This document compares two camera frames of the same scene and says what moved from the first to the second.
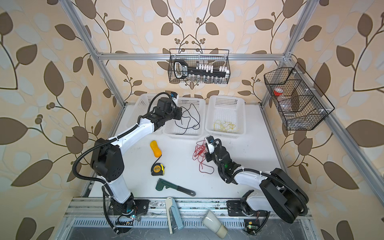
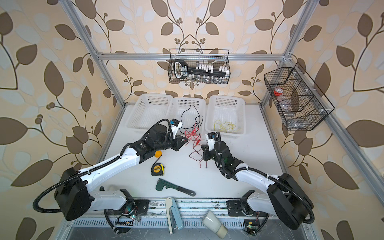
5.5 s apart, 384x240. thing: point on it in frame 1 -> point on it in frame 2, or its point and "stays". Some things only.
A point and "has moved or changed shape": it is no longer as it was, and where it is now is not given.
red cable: (200, 152) -> (193, 133)
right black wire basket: (302, 105) stays
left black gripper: (178, 110) -> (178, 142)
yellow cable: (218, 126) stays
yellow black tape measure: (157, 169) stays
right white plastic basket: (225, 116) stays
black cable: (189, 117) has moved or changed shape
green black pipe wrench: (162, 183) stays
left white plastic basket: (144, 104) stays
